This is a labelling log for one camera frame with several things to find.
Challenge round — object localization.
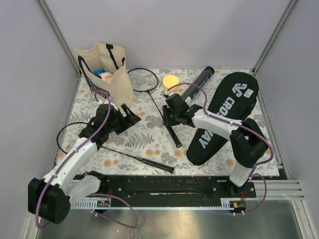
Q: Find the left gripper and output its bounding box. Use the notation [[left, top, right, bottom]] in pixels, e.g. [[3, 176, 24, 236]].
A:
[[107, 104, 141, 134]]

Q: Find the black badminton racket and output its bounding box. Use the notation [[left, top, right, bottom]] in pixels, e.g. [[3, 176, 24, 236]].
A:
[[56, 121, 175, 174], [128, 67, 182, 148]]

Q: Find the black shuttlecock tube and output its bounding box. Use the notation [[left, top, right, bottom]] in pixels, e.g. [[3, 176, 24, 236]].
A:
[[181, 66, 215, 104]]

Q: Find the black racket cover bag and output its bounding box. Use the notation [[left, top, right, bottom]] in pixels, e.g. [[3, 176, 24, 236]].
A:
[[186, 72, 259, 165]]

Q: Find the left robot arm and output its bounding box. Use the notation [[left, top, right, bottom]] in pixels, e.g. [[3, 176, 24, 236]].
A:
[[27, 104, 141, 224]]

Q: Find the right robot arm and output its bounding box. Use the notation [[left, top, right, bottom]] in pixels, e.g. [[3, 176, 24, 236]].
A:
[[164, 93, 271, 197]]

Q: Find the floral table mat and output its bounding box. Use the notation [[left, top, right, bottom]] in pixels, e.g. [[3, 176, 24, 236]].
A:
[[69, 69, 279, 177]]

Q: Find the yellow grip tape roll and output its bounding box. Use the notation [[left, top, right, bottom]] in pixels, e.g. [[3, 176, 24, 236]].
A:
[[162, 75, 179, 92]]

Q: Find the blue pink item in bag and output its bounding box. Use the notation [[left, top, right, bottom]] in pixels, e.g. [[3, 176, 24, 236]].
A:
[[93, 68, 113, 82]]

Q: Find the beige canvas tote bag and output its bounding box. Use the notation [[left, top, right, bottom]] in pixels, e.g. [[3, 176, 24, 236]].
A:
[[76, 43, 136, 107]]

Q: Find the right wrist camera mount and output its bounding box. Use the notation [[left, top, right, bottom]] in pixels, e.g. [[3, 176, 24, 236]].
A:
[[163, 91, 172, 98]]

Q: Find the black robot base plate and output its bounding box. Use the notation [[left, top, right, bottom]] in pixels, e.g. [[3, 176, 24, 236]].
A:
[[69, 170, 257, 207]]

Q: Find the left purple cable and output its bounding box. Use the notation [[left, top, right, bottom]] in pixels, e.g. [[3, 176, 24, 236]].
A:
[[34, 91, 139, 230]]

